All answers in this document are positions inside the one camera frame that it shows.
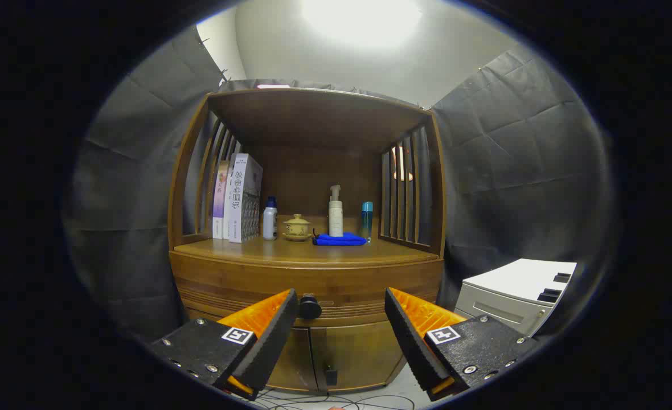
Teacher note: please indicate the white drawer unit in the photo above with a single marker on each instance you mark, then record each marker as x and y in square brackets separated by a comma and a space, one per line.
[518, 279]

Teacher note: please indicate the wooden drawer with black knob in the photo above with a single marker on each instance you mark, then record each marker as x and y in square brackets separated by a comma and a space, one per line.
[313, 279]

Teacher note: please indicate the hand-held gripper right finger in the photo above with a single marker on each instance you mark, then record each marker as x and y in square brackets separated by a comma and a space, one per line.
[413, 347]

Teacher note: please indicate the warm glowing light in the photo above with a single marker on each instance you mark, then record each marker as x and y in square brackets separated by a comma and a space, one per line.
[402, 165]

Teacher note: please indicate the blue folded cloth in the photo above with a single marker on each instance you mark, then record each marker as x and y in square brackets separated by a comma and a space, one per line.
[339, 240]

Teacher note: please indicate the small pink object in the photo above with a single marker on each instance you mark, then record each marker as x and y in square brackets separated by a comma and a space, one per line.
[273, 86]

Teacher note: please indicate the white bottle blue cap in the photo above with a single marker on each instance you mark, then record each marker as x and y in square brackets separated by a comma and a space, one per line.
[270, 222]

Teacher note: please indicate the yellow lidded teacup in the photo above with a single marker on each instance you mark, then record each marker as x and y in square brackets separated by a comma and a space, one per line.
[297, 229]

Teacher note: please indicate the wooden cabinet door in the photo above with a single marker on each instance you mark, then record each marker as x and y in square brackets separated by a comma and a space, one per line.
[364, 353]
[299, 364]

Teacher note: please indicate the purple spine book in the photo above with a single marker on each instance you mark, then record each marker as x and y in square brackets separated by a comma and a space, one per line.
[219, 199]

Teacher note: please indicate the teal slim bottle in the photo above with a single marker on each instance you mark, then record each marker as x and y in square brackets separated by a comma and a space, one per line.
[367, 222]

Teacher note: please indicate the large white book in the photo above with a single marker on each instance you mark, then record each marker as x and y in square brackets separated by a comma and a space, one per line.
[242, 199]

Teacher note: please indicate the white pump bottle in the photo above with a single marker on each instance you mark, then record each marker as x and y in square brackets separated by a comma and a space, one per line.
[336, 219]

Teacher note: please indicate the wooden countertop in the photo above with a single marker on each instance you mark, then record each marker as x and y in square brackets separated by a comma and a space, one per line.
[290, 250]

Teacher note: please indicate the wooden cabinet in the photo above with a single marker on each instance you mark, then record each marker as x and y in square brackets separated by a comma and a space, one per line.
[313, 119]

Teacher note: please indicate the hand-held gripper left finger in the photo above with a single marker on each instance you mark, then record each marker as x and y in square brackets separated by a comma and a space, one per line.
[273, 341]

